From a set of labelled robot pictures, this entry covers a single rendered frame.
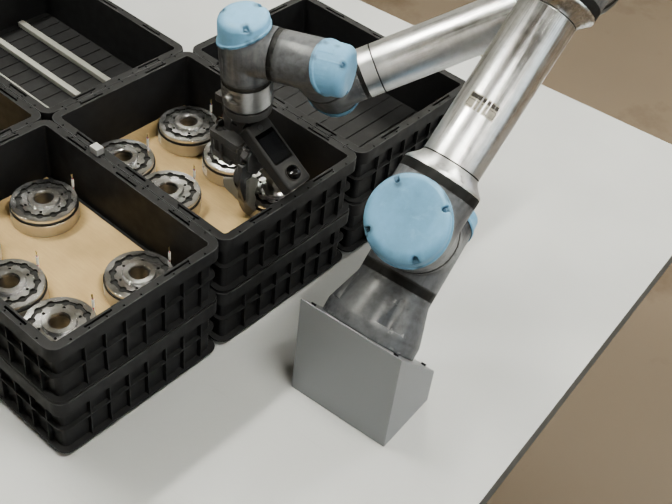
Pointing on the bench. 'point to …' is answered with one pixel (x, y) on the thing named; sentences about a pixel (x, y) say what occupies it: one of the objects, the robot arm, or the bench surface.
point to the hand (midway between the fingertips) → (262, 203)
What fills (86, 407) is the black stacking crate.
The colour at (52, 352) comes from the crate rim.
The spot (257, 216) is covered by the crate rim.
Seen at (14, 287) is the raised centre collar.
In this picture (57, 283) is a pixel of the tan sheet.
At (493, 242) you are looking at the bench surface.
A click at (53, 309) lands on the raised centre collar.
